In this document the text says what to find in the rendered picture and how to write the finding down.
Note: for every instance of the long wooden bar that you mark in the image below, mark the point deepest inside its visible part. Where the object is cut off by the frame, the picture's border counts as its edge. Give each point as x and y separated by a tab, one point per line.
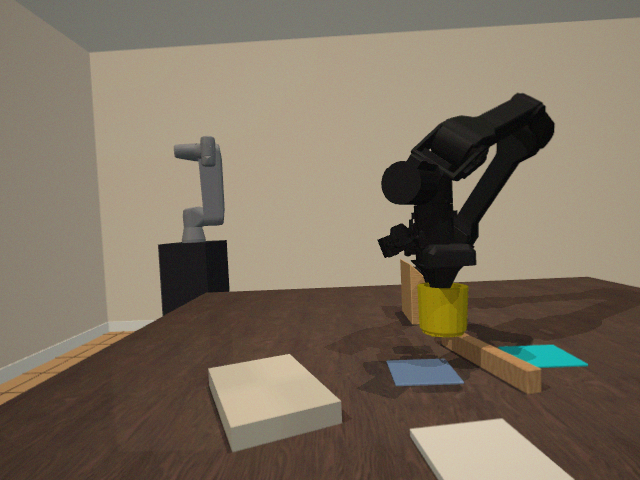
519	373

